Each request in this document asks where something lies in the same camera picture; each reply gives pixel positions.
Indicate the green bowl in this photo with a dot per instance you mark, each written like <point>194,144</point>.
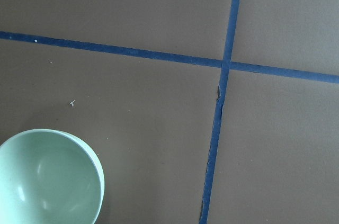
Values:
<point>50,176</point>

